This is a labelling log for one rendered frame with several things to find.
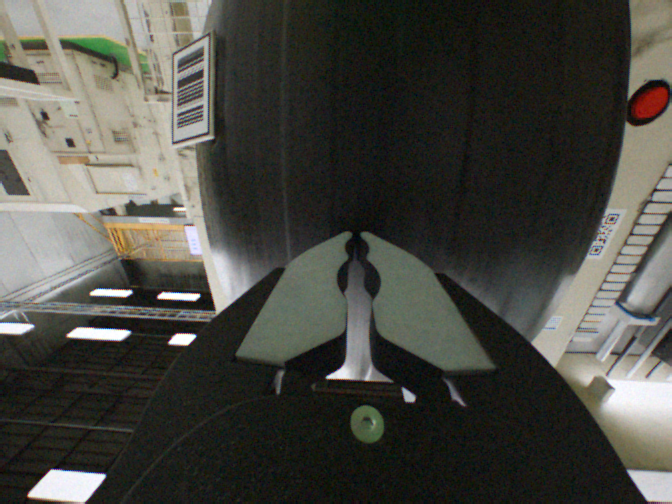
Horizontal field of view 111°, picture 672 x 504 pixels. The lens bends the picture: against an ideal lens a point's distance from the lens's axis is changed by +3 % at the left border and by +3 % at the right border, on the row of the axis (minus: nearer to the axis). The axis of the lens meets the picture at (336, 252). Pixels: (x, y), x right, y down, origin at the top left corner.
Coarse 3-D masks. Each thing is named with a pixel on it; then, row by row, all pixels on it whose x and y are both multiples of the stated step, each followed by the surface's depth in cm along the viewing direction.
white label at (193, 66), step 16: (208, 32) 13; (192, 48) 14; (208, 48) 13; (176, 64) 15; (192, 64) 14; (208, 64) 13; (176, 80) 15; (192, 80) 14; (208, 80) 13; (176, 96) 15; (192, 96) 14; (208, 96) 13; (176, 112) 15; (192, 112) 14; (208, 112) 13; (176, 128) 15; (192, 128) 14; (208, 128) 13; (176, 144) 15
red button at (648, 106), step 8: (656, 88) 26; (640, 96) 26; (648, 96) 26; (656, 96) 26; (664, 96) 26; (632, 104) 27; (640, 104) 26; (648, 104) 26; (656, 104) 26; (664, 104) 26; (632, 112) 27; (640, 112) 27; (648, 112) 26; (656, 112) 26
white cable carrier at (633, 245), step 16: (656, 192) 31; (656, 208) 32; (640, 224) 33; (640, 240) 34; (624, 256) 35; (640, 256) 35; (608, 272) 37; (624, 272) 36; (608, 288) 38; (592, 304) 39; (608, 304) 39; (592, 320) 40
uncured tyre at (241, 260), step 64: (256, 0) 13; (320, 0) 12; (384, 0) 12; (448, 0) 12; (512, 0) 12; (576, 0) 11; (256, 64) 12; (320, 64) 12; (384, 64) 12; (448, 64) 12; (512, 64) 12; (576, 64) 11; (256, 128) 13; (320, 128) 12; (384, 128) 12; (448, 128) 12; (512, 128) 12; (576, 128) 12; (256, 192) 13; (320, 192) 13; (384, 192) 13; (448, 192) 13; (512, 192) 12; (576, 192) 12; (256, 256) 15; (448, 256) 14; (512, 256) 14; (576, 256) 14; (512, 320) 16
